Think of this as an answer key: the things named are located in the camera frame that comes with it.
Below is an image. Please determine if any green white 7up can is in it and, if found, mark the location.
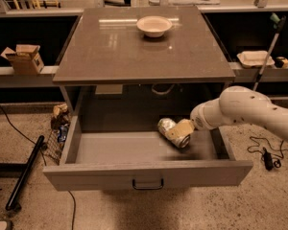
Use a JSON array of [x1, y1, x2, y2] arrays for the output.
[[157, 118, 190, 149]]

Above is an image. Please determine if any black power adapter with cable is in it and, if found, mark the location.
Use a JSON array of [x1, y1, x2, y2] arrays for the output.
[[247, 136, 288, 171]]

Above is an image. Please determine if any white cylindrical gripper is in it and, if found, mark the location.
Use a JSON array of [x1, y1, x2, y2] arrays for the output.
[[165, 104, 213, 140]]

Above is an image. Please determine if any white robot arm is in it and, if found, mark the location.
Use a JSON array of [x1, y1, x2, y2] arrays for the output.
[[164, 86, 288, 143]]

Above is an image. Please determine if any grey cabinet with countertop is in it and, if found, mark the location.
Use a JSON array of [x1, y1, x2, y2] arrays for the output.
[[53, 6, 237, 113]]

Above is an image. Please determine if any black drawer handle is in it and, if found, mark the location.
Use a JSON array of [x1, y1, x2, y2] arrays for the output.
[[132, 179, 164, 191]]

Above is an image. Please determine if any open grey top drawer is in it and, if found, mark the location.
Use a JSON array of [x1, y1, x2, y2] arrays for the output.
[[42, 89, 254, 192]]

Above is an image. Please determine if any black floor cable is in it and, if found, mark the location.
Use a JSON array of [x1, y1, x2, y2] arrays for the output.
[[0, 93, 78, 230]]

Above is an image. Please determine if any black metal pole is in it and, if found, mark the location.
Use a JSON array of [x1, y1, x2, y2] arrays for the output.
[[5, 135, 44, 211]]

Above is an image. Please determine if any wire basket with snacks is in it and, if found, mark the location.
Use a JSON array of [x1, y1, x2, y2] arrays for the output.
[[43, 103, 70, 165]]

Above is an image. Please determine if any white paper bowl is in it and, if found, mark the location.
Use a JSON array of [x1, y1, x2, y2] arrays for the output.
[[136, 16, 173, 38]]

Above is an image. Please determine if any open cardboard box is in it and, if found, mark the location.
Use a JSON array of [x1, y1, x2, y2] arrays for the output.
[[0, 44, 44, 76]]

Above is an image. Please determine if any white takeout clamshell container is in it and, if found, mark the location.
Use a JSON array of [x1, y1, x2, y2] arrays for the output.
[[237, 51, 275, 68]]

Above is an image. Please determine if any reacher grabber tool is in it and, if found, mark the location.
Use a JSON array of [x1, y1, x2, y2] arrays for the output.
[[252, 12, 286, 91]]

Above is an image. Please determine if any yellow tape measure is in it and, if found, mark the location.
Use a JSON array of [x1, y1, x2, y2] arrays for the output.
[[275, 57, 288, 68]]

